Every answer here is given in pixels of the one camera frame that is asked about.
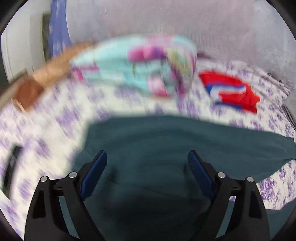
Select folded red striped garment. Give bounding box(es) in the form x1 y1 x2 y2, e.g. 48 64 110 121
199 71 260 113

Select black smartphone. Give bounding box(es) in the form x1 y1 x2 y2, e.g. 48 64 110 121
2 146 22 199

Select floral purple bed sheet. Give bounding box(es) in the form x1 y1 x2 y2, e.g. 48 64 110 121
1 60 295 237

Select brown orange pillow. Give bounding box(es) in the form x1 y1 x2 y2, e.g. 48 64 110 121
12 42 94 112

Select dark teal pants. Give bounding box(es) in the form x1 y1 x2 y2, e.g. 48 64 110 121
73 116 295 240

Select white lace curtain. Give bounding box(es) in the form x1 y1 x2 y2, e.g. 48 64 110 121
66 1 295 85

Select grey folded garment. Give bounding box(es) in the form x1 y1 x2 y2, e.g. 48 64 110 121
282 92 296 129

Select blue patterned fabric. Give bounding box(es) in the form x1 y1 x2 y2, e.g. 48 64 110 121
48 0 71 57

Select folded floral turquoise quilt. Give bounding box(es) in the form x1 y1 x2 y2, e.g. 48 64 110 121
69 35 197 97

